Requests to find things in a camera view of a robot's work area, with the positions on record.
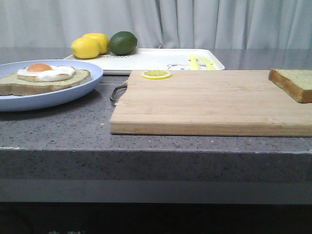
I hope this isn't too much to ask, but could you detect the fried egg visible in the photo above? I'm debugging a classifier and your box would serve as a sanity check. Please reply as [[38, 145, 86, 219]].
[[17, 63, 75, 82]]

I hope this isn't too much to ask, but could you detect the light blue plate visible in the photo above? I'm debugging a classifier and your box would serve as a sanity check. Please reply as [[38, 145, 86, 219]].
[[0, 59, 103, 112]]

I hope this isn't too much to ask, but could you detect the bread slice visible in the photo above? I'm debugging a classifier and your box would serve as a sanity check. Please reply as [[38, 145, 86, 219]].
[[269, 69, 312, 103], [0, 69, 93, 96]]

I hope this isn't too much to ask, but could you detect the white rectangular tray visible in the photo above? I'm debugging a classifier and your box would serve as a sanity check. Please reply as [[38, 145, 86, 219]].
[[63, 48, 225, 75]]

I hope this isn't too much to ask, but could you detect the lemon slice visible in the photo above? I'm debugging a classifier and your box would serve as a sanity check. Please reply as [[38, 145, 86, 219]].
[[140, 70, 172, 79]]

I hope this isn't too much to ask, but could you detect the yellow plastic fork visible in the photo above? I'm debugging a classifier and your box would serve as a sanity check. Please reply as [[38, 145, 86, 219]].
[[188, 54, 200, 70]]

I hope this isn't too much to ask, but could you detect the wooden cutting board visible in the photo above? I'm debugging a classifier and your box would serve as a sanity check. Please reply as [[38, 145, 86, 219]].
[[110, 70, 312, 137]]

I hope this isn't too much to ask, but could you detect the yellow plastic knife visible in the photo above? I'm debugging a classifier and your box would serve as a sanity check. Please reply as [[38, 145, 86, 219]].
[[200, 57, 216, 70]]

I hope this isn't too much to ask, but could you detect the green lime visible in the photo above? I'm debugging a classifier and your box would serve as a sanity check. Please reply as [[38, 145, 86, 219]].
[[109, 31, 137, 55]]

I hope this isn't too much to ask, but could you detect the grey curtain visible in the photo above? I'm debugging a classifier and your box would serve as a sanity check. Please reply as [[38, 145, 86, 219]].
[[0, 0, 312, 49]]

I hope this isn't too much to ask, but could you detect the rear yellow lemon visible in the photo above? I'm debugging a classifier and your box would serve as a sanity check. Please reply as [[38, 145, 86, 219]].
[[83, 33, 109, 55]]

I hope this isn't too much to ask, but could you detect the yellow lemon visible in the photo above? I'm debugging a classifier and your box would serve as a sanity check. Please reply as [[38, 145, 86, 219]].
[[71, 37, 100, 59], [83, 33, 109, 55]]

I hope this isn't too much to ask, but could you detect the front yellow lemon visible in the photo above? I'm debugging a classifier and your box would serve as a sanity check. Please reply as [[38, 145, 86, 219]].
[[71, 37, 100, 59]]

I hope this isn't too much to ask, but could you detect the metal cutting board handle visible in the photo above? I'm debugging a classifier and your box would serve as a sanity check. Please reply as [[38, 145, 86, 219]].
[[110, 81, 128, 103]]

